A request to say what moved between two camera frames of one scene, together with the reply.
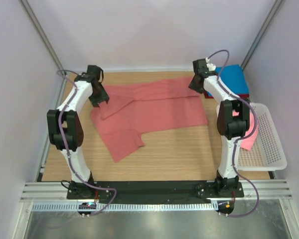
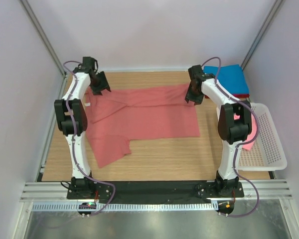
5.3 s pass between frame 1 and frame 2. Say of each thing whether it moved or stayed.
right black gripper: moved
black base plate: stayed
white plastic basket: stayed
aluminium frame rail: stayed
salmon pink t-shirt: moved
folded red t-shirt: stayed
